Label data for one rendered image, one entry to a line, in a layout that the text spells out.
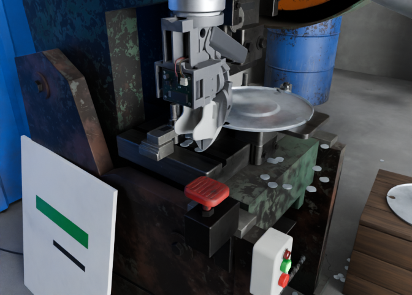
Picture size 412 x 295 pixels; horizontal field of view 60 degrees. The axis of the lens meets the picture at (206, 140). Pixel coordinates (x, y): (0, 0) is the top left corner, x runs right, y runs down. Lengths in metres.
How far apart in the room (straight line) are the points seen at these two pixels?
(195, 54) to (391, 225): 0.99
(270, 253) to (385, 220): 0.69
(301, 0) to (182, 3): 0.74
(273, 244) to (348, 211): 1.23
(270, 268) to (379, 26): 3.65
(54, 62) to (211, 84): 0.59
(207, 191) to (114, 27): 0.49
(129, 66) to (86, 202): 0.40
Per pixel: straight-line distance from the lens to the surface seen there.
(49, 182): 1.23
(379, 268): 1.41
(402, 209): 1.42
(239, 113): 0.87
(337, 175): 1.16
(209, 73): 0.49
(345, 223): 1.86
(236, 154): 0.86
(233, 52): 0.56
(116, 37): 0.94
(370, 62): 4.27
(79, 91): 0.99
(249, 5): 0.90
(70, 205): 1.15
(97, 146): 1.01
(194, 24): 0.48
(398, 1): 0.59
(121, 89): 0.97
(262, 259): 0.73
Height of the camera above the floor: 1.12
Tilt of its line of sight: 27 degrees down
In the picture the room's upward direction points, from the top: straight up
